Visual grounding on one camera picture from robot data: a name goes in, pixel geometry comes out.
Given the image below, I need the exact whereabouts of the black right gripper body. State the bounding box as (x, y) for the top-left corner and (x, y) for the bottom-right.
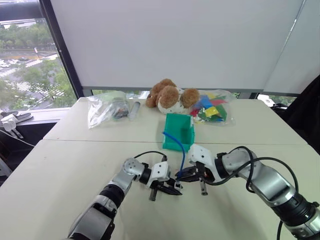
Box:
(192, 161), (216, 184)

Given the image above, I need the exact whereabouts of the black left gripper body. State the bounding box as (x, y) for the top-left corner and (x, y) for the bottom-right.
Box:
(149, 176), (177, 192)

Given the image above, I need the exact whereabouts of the blue cable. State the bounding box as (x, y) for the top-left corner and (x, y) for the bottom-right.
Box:
(162, 131), (190, 181)

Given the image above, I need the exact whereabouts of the green plastic bin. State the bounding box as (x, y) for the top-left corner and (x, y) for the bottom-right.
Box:
(161, 112), (196, 152)

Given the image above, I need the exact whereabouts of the bag of coloured pieces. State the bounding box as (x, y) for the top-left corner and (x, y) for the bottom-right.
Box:
(189, 89), (237, 127)

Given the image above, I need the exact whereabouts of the clear plastic tube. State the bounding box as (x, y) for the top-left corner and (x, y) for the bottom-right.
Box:
(127, 100), (142, 122)

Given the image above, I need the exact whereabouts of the brown white plush dog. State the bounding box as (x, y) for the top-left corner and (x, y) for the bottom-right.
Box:
(145, 78), (201, 116)

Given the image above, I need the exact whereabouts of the clear bag with dark items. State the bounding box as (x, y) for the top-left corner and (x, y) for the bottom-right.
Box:
(86, 90), (131, 130)

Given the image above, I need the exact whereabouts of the black chair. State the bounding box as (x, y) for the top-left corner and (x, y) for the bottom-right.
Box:
(271, 74), (320, 151)

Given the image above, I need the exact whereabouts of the wide white roller blind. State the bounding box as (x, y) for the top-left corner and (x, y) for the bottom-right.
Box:
(49, 0), (306, 95)

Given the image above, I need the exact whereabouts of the narrow white roller blind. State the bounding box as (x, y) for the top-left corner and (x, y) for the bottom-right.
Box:
(262, 0), (320, 95)

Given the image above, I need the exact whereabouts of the white device on sill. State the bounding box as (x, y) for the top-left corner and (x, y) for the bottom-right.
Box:
(0, 111), (35, 140)

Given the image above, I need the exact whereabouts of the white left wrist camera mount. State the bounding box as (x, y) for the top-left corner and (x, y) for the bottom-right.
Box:
(145, 161), (172, 189)

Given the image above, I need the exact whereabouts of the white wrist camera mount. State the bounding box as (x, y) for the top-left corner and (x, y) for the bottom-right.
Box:
(145, 161), (172, 189)
(187, 144), (222, 183)

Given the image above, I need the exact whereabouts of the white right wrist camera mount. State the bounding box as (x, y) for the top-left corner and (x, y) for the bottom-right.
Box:
(187, 144), (222, 183)

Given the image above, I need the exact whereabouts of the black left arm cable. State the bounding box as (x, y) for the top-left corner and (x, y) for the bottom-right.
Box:
(133, 150), (169, 163)

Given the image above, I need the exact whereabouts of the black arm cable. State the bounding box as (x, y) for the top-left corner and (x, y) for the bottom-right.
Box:
(203, 145), (300, 194)
(133, 150), (169, 163)

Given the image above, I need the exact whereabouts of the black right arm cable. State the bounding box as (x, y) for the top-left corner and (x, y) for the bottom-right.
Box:
(203, 145), (300, 194)

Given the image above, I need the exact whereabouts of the black window frame post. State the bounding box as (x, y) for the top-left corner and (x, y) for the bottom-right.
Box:
(38, 0), (85, 100)

